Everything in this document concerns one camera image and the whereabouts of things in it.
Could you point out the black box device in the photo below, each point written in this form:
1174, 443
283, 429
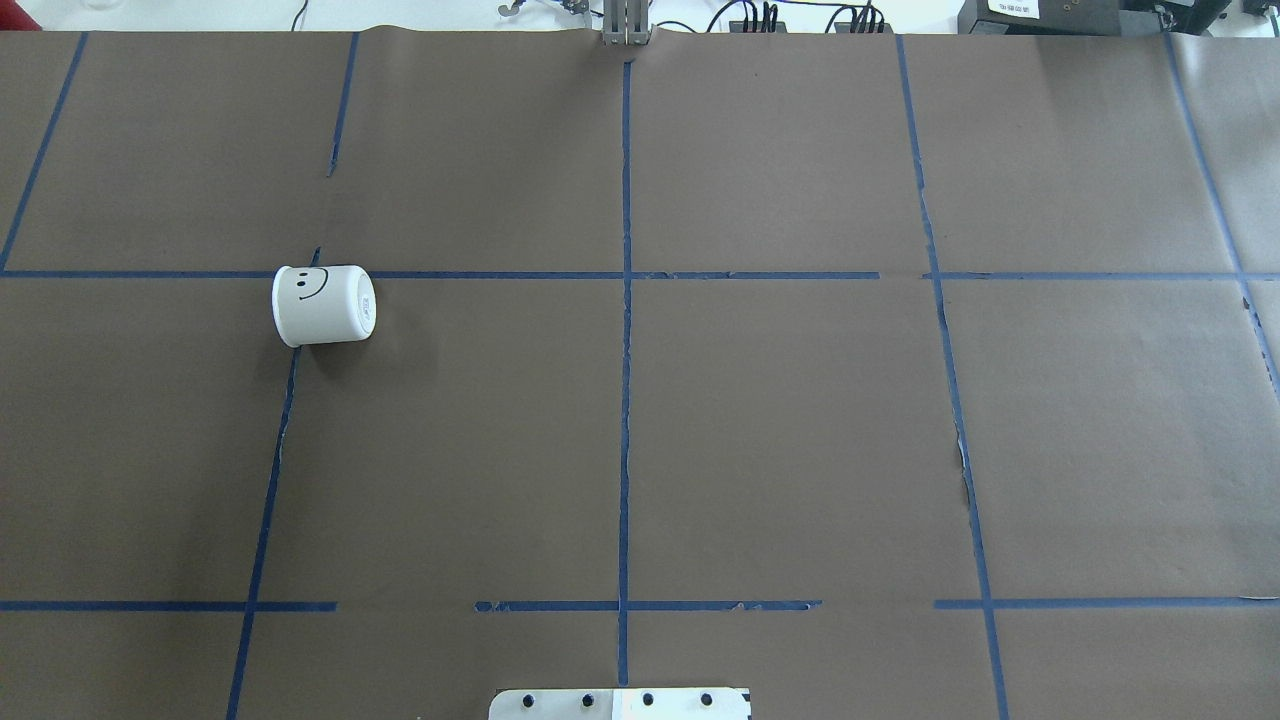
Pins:
1072, 18

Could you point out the white smiley face mug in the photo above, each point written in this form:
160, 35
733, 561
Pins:
318, 305

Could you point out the aluminium frame post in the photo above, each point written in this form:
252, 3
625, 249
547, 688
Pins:
626, 23

